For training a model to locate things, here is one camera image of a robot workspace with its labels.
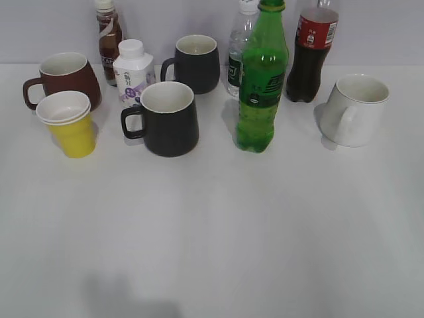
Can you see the clear water bottle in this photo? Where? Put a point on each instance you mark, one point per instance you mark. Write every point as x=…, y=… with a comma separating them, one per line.
x=243, y=25

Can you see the dark red ceramic mug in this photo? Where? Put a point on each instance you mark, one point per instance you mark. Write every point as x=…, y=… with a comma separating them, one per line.
x=66, y=71

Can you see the cola bottle red label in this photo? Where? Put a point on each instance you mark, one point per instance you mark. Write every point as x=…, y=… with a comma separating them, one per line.
x=314, y=37

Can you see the white milk carton bottle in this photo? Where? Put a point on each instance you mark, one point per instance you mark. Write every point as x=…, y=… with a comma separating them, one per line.
x=134, y=71

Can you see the green soda bottle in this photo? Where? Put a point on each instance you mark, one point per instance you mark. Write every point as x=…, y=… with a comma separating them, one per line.
x=264, y=62

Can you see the black mug rear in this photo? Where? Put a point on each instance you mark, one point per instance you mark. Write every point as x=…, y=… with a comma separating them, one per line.
x=196, y=63

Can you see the white ceramic mug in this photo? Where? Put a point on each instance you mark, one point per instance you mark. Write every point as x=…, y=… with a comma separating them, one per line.
x=352, y=113

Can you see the brown coffee drink bottle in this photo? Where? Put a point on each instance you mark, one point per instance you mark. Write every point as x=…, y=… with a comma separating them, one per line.
x=110, y=35

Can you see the yellow paper cup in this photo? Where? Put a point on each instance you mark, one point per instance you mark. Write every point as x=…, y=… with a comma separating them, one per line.
x=66, y=115

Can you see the black mug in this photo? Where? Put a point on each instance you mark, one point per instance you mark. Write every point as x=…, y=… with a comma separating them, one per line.
x=196, y=63
x=166, y=119

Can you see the black mug front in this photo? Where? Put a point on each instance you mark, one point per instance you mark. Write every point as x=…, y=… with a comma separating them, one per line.
x=166, y=119

